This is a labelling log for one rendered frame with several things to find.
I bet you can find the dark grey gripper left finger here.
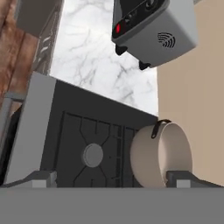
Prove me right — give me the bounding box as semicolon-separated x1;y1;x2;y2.
1;170;58;189

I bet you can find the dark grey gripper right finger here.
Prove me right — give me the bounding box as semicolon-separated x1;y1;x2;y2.
165;170;224;189

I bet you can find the black and grey stove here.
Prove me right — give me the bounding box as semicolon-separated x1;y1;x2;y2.
0;71;159;189

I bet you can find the grey cupboard run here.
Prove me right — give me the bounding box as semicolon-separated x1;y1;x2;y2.
15;0;66;75

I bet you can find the grey toaster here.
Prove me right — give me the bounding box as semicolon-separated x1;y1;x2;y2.
111;0;200;71

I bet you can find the beige pot with black handle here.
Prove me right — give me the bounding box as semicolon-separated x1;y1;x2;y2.
129;118;193;189

